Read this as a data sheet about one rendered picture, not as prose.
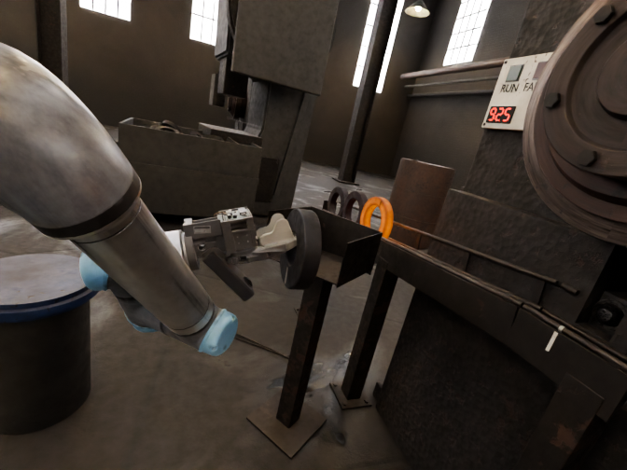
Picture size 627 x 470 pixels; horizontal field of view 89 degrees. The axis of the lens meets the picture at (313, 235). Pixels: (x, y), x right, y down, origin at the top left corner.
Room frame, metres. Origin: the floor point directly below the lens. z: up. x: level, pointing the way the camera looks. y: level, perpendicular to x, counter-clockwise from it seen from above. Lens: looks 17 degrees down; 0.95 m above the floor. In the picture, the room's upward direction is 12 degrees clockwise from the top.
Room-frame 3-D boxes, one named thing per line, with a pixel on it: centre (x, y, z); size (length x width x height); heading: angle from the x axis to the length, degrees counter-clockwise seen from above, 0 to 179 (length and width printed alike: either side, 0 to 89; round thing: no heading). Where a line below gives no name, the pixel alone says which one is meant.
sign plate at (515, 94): (0.89, -0.47, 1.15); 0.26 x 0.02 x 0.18; 23
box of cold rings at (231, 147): (2.82, 1.19, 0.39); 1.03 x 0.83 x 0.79; 117
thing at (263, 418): (0.88, -0.03, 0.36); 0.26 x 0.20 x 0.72; 58
